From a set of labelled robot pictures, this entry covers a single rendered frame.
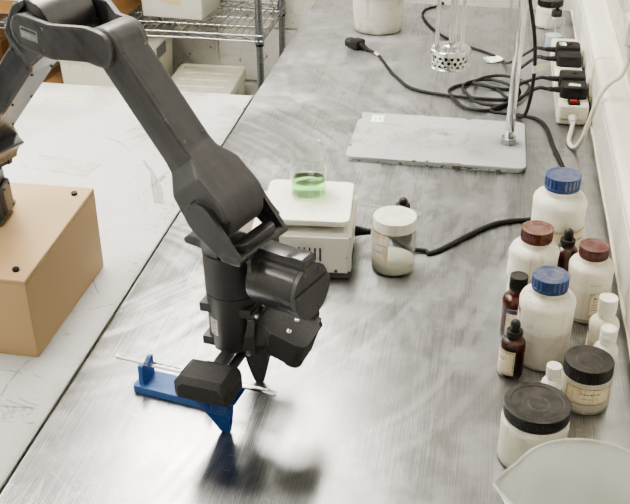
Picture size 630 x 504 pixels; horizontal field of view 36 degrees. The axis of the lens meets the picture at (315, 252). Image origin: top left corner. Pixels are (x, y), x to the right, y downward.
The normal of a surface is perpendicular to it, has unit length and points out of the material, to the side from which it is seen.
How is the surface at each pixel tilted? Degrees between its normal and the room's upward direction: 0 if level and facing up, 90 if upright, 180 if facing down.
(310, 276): 89
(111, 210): 0
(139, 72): 51
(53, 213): 3
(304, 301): 89
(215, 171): 41
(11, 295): 90
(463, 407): 0
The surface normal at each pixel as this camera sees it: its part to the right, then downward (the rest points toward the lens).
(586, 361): 0.00, -0.86
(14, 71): -0.58, 0.46
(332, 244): -0.10, 0.50
